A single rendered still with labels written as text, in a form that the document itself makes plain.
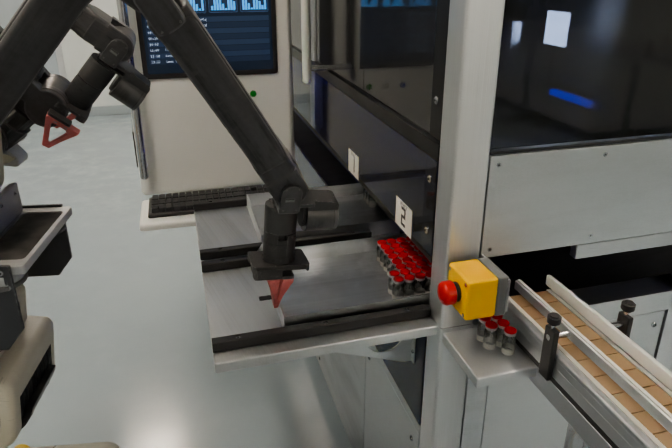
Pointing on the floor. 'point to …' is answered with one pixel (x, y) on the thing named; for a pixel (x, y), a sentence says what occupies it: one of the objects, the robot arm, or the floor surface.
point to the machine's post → (462, 166)
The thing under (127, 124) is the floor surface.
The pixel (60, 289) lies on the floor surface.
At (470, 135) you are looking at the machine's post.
